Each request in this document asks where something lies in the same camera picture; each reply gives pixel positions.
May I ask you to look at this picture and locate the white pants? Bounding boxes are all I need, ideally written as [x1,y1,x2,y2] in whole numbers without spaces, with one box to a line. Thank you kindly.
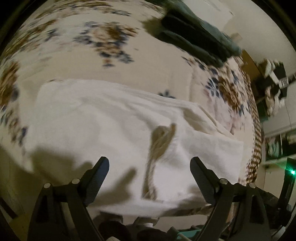
[25,80,243,216]

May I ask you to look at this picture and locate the white shelf cabinet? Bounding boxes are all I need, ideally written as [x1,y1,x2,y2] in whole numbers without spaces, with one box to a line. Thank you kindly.
[262,74,295,165]

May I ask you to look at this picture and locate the black and white clothes heap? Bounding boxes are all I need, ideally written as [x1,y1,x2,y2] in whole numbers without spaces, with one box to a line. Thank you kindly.
[257,59,287,117]

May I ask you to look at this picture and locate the brown cardboard box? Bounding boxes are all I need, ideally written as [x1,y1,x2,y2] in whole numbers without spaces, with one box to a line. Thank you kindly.
[241,50,262,96]

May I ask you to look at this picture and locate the dark green clothing pile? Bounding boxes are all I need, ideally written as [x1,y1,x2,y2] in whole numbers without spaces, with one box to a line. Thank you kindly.
[145,1,242,68]

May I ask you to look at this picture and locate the floral bed blanket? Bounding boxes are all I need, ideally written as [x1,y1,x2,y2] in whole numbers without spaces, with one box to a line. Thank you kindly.
[0,0,265,217]

